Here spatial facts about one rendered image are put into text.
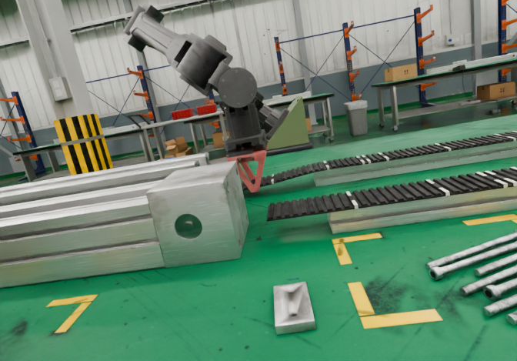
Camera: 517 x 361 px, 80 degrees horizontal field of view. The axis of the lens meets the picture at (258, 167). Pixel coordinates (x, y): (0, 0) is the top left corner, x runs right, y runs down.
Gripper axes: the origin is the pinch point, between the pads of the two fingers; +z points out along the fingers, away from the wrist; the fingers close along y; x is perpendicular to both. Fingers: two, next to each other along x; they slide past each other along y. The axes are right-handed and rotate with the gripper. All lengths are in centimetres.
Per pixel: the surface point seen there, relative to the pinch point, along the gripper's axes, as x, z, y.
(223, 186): -0.3, -6.8, 23.4
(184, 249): -6.5, -0.1, 23.3
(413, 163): 28.1, 0.8, 0.9
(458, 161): 35.3, 1.4, 1.6
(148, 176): -17.7, -5.5, 4.2
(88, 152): -205, 9, -256
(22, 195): -42.4, -6.0, 4.0
